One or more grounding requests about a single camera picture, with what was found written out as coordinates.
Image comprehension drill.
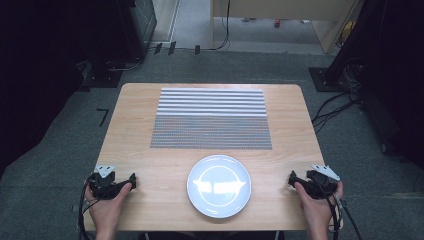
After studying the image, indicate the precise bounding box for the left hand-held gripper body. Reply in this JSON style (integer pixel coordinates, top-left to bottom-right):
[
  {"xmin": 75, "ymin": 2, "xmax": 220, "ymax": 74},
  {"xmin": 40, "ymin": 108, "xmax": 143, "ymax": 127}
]
[{"xmin": 87, "ymin": 164, "xmax": 132, "ymax": 201}]

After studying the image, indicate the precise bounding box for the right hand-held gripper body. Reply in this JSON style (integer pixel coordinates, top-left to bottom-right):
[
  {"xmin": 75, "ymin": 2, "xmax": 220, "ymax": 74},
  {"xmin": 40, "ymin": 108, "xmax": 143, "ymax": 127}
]
[{"xmin": 293, "ymin": 163, "xmax": 341, "ymax": 201}]

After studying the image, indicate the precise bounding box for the person's left hand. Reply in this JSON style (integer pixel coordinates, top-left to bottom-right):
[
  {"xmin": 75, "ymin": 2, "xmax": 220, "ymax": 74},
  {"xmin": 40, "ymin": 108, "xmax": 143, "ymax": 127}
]
[{"xmin": 84, "ymin": 182, "xmax": 134, "ymax": 232}]

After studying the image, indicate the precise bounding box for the person's right hand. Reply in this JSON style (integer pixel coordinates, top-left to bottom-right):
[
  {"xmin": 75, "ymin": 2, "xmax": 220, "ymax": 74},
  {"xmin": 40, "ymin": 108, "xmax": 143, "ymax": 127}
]
[{"xmin": 293, "ymin": 180, "xmax": 345, "ymax": 233}]

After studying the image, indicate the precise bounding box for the white round plate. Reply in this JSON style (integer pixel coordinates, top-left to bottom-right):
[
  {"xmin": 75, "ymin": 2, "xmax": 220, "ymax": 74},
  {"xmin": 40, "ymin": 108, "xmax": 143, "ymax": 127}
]
[{"xmin": 186, "ymin": 154, "xmax": 253, "ymax": 220}]

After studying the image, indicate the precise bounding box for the grey striped placemat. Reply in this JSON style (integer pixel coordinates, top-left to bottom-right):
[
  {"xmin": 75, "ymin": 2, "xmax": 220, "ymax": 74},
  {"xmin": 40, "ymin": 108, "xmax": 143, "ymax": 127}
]
[{"xmin": 149, "ymin": 87, "xmax": 273, "ymax": 150}]

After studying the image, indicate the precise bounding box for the yellow object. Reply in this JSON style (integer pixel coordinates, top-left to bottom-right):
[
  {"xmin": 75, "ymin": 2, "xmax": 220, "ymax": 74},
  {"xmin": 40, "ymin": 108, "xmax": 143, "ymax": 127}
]
[{"xmin": 338, "ymin": 20, "xmax": 357, "ymax": 47}]

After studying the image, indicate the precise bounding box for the light wooden cabinet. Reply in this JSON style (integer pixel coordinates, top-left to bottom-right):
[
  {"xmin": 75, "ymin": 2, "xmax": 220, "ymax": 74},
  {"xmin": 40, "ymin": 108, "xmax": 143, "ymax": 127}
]
[{"xmin": 210, "ymin": 0, "xmax": 365, "ymax": 55}]

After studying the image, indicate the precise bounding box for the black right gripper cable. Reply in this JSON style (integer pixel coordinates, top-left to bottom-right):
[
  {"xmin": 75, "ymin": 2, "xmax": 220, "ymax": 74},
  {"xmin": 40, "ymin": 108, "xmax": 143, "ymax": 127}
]
[{"xmin": 311, "ymin": 178, "xmax": 364, "ymax": 240}]

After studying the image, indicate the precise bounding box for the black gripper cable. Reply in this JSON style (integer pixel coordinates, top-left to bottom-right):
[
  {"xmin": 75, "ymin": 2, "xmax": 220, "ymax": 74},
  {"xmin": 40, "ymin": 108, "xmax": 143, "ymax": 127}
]
[
  {"xmin": 311, "ymin": 178, "xmax": 364, "ymax": 240},
  {"xmin": 77, "ymin": 179, "xmax": 103, "ymax": 240}
]

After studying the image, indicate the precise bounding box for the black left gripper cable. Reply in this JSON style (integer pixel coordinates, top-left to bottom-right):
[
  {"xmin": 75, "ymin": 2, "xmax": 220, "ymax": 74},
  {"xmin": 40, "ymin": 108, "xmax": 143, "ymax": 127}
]
[{"xmin": 77, "ymin": 179, "xmax": 103, "ymax": 240}]

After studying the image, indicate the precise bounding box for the black floor cables bundle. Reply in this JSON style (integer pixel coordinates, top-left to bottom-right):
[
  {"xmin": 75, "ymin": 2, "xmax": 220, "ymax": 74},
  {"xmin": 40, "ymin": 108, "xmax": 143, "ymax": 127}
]
[{"xmin": 311, "ymin": 56, "xmax": 364, "ymax": 135}]

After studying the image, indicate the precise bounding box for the black stand base plate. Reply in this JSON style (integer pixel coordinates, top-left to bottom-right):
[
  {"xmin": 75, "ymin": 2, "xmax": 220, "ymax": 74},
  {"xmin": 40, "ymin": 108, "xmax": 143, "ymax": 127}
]
[
  {"xmin": 308, "ymin": 66, "xmax": 353, "ymax": 93},
  {"xmin": 78, "ymin": 68, "xmax": 124, "ymax": 93}
]

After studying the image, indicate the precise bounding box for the black hanging cable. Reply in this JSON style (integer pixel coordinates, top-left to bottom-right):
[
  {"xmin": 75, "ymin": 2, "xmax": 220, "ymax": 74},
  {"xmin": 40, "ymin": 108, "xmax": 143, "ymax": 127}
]
[{"xmin": 210, "ymin": 0, "xmax": 232, "ymax": 52}]

